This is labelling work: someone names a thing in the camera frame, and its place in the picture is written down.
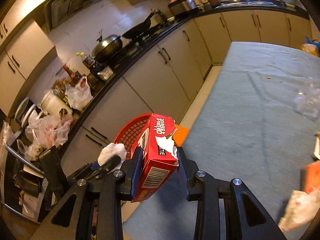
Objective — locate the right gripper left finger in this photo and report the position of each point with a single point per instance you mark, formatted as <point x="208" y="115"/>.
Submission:
<point x="72" y="216"/>

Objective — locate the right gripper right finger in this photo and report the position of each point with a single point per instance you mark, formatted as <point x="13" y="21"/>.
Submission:
<point x="245" y="216"/>

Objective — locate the white paper bag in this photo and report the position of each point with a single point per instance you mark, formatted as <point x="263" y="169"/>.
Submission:
<point x="301" y="209"/>

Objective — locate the white tissue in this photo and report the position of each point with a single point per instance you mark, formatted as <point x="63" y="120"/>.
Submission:
<point x="110" y="151"/>

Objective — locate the red cardboard box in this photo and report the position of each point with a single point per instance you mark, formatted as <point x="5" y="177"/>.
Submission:
<point x="160" y="158"/>

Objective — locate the clear plastic wrapper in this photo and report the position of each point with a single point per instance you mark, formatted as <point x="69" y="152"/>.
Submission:
<point x="306" y="99"/>

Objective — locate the pink printed plastic bag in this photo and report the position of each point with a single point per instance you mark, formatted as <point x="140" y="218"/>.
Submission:
<point x="47" y="132"/>

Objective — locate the white electric kettle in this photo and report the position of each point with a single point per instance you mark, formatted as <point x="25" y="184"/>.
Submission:
<point x="51" y="104"/>

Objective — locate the red plastic basket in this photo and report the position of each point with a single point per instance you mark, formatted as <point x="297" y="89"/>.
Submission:
<point x="129" y="133"/>

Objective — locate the white plastic bag on counter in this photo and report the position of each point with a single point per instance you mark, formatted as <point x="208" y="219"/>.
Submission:
<point x="80" y="95"/>

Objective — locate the blue table cloth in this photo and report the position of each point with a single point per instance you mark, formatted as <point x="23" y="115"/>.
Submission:
<point x="249" y="127"/>

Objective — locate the red capped sauce bottle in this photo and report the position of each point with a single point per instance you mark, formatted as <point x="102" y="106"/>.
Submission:
<point x="75" y="76"/>

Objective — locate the dark soy sauce bottle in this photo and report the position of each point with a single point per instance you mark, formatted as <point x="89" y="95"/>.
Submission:
<point x="90" y="63"/>

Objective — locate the steel wok with lid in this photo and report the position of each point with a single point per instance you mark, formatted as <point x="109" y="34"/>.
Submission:
<point x="106" y="47"/>

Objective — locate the black frying pan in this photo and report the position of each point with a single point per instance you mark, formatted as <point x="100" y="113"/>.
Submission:
<point x="139" y="29"/>

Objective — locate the silver rice cooker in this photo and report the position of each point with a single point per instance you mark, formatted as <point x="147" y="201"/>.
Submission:
<point x="182" y="8"/>

